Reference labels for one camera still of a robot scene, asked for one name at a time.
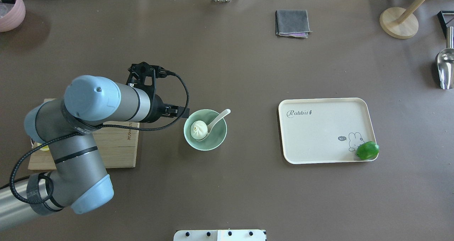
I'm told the green lime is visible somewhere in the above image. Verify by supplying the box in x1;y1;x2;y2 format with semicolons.
356;141;380;160

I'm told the wooden cup stand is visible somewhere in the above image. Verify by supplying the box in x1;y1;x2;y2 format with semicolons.
379;0;425;39

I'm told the metal scoop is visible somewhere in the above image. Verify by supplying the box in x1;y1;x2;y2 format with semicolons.
436;26;454;90

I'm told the pink bowl with ice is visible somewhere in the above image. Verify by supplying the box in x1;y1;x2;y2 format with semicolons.
0;0;26;32

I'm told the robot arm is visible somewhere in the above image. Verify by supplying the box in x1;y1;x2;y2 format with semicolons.
1;71;189;231

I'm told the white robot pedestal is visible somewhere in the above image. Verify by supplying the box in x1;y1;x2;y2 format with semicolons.
173;229;267;241

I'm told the cream plastic tray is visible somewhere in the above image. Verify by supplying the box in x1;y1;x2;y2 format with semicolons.
278;97;376;164

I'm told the lemon slice right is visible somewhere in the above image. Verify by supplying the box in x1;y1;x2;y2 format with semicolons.
40;146;50;152

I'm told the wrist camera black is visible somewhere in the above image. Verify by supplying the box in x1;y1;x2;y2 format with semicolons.
126;62;171;94

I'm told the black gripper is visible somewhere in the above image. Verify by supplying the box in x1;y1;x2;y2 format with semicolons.
147;94;190;123

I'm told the white ceramic spoon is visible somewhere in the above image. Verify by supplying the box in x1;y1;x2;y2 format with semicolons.
196;109;231;141

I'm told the green ceramic bowl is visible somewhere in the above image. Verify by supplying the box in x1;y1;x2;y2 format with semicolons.
183;109;227;151

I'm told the white steamed bun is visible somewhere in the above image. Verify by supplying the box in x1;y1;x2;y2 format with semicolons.
190;121;209;140

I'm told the grey folded cloth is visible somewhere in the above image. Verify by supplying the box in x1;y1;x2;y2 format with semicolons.
275;10;312;39

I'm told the wooden cutting board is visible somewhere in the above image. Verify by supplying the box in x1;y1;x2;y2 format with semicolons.
28;121;140;170

